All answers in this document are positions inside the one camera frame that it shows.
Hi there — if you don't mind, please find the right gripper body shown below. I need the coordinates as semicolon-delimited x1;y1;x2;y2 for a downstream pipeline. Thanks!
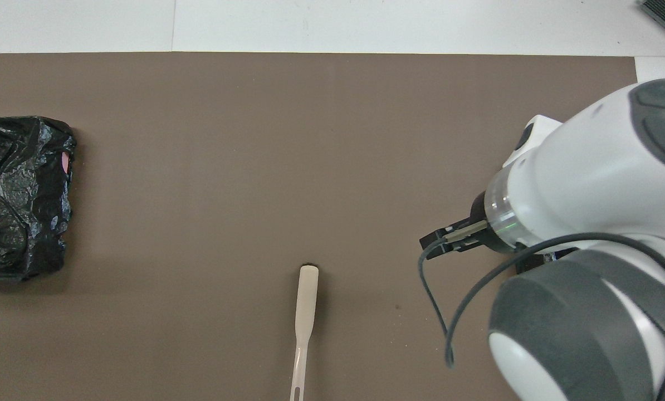
502;114;563;169

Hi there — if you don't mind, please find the beige handled hand brush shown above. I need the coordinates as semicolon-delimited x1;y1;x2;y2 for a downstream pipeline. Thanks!
290;265;319;401

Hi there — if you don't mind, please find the black bag bin pink spot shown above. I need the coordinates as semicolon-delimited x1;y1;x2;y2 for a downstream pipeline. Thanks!
0;116;77;282

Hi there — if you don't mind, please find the brown table mat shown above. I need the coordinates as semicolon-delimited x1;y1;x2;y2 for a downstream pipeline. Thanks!
0;53;637;401

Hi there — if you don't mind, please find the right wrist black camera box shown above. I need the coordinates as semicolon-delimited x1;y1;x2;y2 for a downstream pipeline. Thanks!
419;217;489;261

